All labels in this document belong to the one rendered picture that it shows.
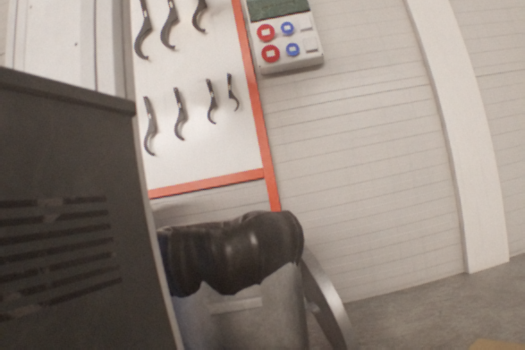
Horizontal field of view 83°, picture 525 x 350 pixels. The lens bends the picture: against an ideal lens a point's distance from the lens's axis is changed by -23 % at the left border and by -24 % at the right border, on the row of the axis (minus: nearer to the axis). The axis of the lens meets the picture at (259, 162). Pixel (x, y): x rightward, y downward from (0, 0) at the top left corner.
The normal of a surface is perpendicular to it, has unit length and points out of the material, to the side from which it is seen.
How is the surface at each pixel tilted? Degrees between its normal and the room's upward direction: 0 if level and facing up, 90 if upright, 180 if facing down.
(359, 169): 90
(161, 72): 90
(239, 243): 78
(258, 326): 93
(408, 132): 90
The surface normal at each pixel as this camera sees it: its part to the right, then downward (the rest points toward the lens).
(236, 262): 0.30, -0.16
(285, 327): 0.63, -0.14
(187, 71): -0.15, -0.07
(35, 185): 0.93, -0.21
